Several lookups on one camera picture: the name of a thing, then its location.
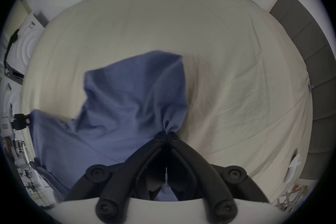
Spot dark blue shirt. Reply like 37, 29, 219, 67
29, 50, 189, 202

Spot white paper sheet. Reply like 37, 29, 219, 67
283, 153, 302, 184

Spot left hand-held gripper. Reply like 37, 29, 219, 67
0, 113, 31, 137

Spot bed with beige sheet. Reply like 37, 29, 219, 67
21, 0, 314, 205

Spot white washing machine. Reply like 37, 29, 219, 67
4, 12, 49, 79

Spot grey padded headboard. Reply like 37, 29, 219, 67
269, 0, 336, 181

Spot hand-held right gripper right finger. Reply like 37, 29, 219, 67
167, 132, 271, 222

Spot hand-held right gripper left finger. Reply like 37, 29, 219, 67
64, 132, 168, 222

